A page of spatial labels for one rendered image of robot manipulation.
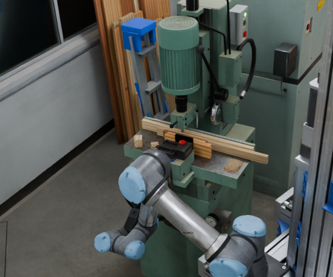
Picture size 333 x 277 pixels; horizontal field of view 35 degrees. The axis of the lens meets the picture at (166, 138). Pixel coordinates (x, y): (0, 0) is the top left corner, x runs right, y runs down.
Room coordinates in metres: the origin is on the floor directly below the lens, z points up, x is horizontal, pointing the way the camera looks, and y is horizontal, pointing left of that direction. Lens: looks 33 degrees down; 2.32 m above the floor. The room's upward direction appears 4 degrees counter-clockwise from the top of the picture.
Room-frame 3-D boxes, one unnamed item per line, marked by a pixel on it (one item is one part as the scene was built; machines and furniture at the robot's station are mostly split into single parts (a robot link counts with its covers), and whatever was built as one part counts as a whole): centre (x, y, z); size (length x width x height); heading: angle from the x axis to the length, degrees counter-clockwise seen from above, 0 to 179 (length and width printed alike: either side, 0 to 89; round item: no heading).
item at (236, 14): (2.33, -0.37, 1.40); 0.10 x 0.06 x 0.16; 148
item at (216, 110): (2.18, -0.26, 1.02); 0.12 x 0.03 x 0.12; 148
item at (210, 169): (2.01, -0.07, 0.87); 0.61 x 0.30 x 0.06; 58
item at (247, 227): (1.36, -0.27, 0.98); 0.13 x 0.12 x 0.14; 147
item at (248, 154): (2.06, -0.21, 0.92); 0.58 x 0.02 x 0.04; 58
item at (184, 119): (2.15, -0.09, 1.03); 0.14 x 0.07 x 0.09; 148
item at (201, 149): (2.04, -0.10, 0.94); 0.24 x 0.02 x 0.07; 58
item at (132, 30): (3.05, 0.08, 0.58); 0.27 x 0.25 x 1.16; 54
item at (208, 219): (1.82, -0.19, 0.65); 0.06 x 0.04 x 0.08; 58
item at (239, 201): (2.24, -0.14, 0.36); 0.58 x 0.45 x 0.71; 148
